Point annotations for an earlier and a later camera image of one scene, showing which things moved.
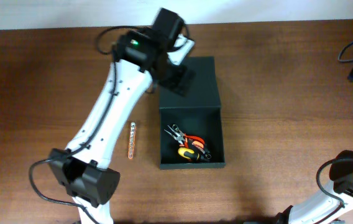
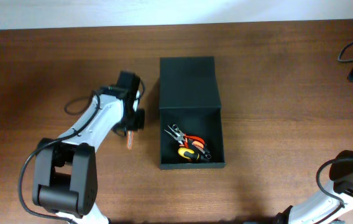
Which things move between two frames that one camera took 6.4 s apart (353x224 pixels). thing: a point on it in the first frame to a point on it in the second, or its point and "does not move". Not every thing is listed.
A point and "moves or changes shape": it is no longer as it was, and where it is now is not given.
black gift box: x=199 y=111 does not move
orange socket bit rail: x=132 y=140 moves or changes shape
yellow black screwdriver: x=188 y=154 does not move
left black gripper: x=178 y=84 to x=139 y=122
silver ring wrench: x=207 y=155 does not move
